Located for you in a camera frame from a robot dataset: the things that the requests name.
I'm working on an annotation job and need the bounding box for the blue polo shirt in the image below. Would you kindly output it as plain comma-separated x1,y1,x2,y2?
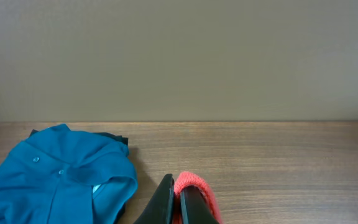
0,123,139,224

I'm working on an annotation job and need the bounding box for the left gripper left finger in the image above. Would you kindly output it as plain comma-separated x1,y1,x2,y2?
134,174,175,224

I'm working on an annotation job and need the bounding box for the red printed t-shirt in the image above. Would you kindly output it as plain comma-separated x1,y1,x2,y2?
172,171,224,224

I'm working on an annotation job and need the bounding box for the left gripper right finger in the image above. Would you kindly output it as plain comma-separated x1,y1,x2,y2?
180,186,219,224

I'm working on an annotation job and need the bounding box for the black folded garment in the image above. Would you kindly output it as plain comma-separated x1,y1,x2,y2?
0,129,129,224

